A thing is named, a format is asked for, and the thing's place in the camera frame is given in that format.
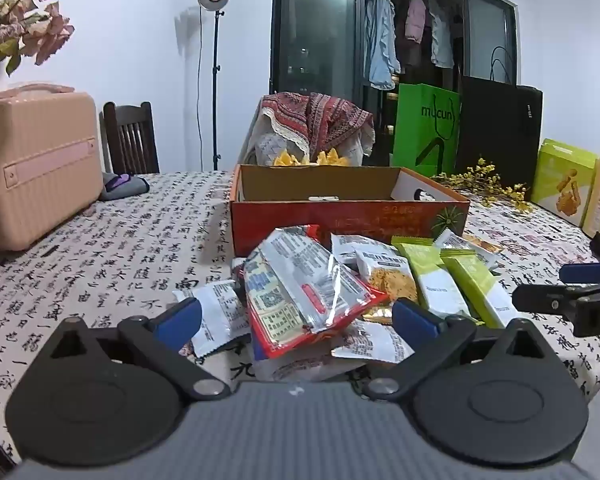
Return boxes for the light green snack box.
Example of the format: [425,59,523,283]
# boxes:
[531,138,599,227]

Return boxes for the white hanging garment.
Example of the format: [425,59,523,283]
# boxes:
[428,0,455,69]

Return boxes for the pink artificial flowers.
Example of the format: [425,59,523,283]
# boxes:
[0,0,88,77]

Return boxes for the calligraphy print tablecloth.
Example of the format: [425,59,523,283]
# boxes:
[0,170,600,467]

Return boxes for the green snack packet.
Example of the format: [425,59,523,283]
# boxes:
[440,249,523,328]
[391,241,481,323]

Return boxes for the light blue hanging garment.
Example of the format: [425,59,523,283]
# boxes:
[364,0,402,91]

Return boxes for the black paper bag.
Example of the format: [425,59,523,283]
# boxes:
[455,46,544,202]

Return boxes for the pile of orange slices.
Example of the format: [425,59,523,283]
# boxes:
[272,149,351,167]

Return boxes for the dark wooden chair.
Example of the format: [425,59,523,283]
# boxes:
[102,101,160,175]

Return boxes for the grey purple pouch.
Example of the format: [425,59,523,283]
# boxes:
[100,172,151,202]

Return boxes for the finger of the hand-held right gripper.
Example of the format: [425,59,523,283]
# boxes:
[511,275,600,317]
[559,260,600,285]

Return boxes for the pink suitcase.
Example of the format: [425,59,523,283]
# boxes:
[0,84,105,252]

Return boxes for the white cracker snack packet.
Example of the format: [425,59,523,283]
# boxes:
[355,249,421,306]
[330,317,416,365]
[172,280,253,359]
[330,233,401,266]

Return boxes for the yellow flower branch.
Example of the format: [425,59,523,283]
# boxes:
[432,159,534,214]

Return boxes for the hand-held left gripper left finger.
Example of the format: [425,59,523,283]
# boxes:
[44,297,232,402]

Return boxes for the dark framed glass door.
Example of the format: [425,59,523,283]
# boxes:
[270,0,521,111]

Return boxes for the pink hanging garment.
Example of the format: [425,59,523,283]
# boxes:
[405,0,428,44]

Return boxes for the red cardboard box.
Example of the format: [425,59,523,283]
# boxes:
[230,164,471,257]

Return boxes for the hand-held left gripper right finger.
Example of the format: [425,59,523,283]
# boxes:
[362,298,552,402]

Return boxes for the gold snack packet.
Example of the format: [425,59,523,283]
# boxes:
[362,305,396,326]

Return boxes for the green paper bag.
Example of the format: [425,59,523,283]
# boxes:
[392,83,462,177]

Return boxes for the red patterned cloth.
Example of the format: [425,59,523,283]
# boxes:
[258,91,376,161]

